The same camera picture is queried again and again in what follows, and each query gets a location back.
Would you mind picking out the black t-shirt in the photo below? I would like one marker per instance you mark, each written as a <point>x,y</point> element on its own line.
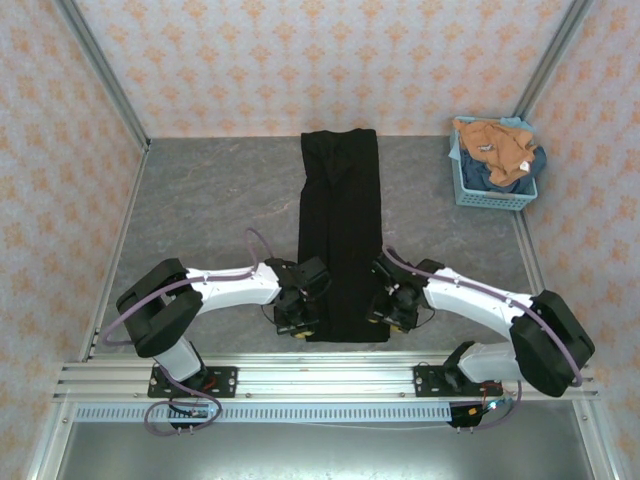
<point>345,225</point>

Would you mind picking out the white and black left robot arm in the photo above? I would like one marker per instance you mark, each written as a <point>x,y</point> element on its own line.
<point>165,310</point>

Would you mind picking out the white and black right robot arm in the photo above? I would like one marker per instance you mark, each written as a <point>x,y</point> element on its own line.
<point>545,340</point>

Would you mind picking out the small circuit board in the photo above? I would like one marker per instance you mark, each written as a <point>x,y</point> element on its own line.
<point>487,406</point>
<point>202,412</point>

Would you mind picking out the light blue plastic basket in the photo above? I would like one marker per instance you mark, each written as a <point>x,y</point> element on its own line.
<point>495,201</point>

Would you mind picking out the blue t-shirt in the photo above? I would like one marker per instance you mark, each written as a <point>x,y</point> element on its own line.
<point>475,172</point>

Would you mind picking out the orange t-shirt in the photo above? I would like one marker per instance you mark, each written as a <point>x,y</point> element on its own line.
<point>500,150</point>

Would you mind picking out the aluminium mounting rail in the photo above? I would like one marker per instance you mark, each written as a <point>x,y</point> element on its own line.
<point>325,375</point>

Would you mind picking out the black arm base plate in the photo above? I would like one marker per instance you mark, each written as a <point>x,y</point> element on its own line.
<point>226,380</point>
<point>429,382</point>

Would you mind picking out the aluminium frame post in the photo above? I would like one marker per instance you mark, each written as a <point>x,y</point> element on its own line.
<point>100,65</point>
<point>555,50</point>

